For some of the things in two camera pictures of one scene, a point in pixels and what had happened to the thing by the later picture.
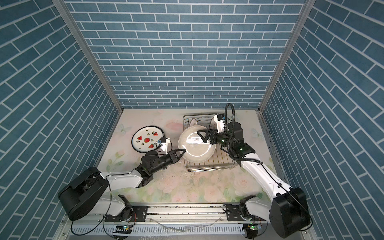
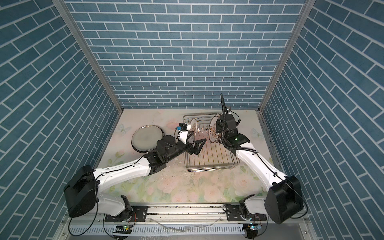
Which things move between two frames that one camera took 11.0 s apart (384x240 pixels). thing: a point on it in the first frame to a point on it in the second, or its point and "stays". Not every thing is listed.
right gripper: (210, 132) to (218, 125)
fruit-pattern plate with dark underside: (197, 151) to (145, 138)
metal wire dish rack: (222, 159) stays
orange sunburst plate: (193, 122) stays
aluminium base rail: (173, 222) stays
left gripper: (172, 157) to (194, 150)
